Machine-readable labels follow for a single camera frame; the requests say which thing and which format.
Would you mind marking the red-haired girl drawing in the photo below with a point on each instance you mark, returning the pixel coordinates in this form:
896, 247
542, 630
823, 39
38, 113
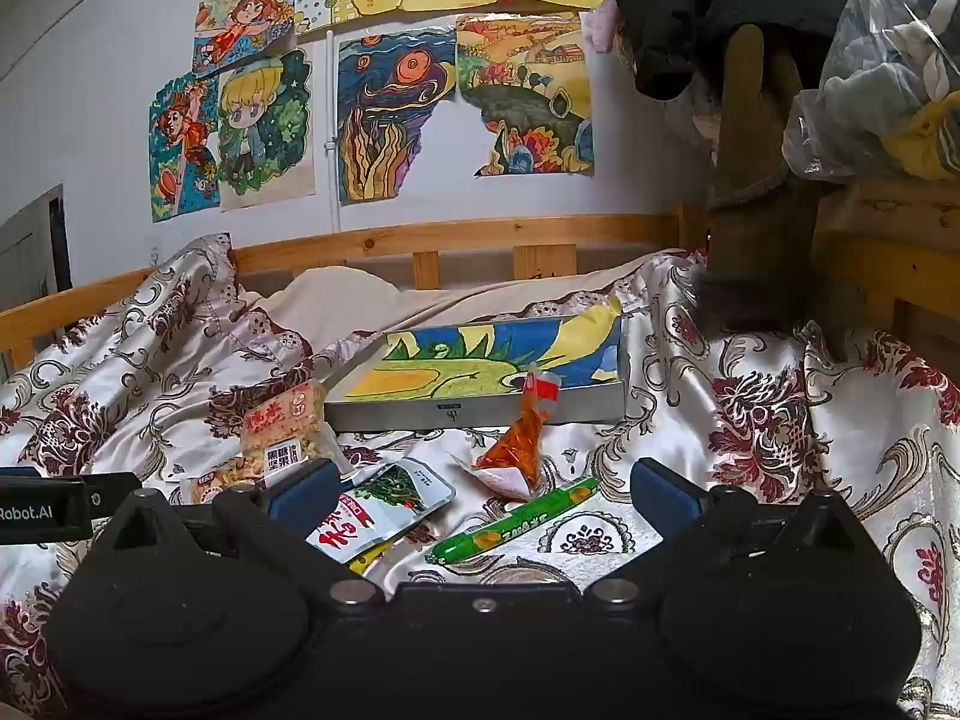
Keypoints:
247, 15

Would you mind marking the wooden ladder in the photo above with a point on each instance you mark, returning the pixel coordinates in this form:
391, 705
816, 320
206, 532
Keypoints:
750, 127

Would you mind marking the clear nut bar packet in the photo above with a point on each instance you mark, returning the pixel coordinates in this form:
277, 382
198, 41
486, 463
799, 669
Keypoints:
281, 457

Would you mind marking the torn landscape drawing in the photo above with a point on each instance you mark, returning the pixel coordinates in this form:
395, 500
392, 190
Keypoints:
517, 60

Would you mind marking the floral satin blanket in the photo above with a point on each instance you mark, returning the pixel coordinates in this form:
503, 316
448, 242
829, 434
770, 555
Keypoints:
750, 465

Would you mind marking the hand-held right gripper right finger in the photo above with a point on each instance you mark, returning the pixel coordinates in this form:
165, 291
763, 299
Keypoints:
664, 499

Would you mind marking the plastic bag of clothes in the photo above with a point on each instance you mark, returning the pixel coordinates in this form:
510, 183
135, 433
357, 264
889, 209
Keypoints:
877, 52

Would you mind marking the white wall pipe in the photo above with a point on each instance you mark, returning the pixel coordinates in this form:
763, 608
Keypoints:
332, 127

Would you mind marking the grey door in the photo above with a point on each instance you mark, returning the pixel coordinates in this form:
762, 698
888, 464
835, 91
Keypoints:
30, 255

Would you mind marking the dark hanging clothing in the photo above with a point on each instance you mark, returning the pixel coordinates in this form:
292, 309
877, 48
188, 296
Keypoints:
675, 0

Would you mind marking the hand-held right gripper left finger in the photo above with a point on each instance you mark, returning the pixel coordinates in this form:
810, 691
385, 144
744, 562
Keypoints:
304, 495

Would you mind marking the beige bed sheet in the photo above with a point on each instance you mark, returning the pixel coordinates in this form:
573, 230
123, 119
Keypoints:
337, 307

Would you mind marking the grey box with painted bottom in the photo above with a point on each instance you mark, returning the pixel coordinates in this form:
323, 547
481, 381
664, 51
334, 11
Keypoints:
465, 412

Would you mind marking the green sausage stick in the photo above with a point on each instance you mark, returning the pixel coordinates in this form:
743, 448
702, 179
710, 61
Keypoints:
517, 521

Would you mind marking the white pickled vegetable packet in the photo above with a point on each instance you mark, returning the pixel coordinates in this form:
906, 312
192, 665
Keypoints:
390, 499

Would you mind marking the starry swirl drawing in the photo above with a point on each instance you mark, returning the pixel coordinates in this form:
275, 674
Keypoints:
390, 90

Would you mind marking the blonde child drawing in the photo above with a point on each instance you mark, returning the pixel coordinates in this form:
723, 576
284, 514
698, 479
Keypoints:
255, 112

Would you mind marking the wooden bunk frame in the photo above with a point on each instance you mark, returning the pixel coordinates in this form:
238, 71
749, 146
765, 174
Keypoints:
885, 240

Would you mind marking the orange-red spicy snack packet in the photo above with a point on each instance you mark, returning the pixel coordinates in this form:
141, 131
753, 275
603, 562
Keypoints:
517, 442

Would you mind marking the swimming girl drawing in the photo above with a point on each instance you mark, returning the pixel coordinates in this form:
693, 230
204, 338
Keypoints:
180, 135

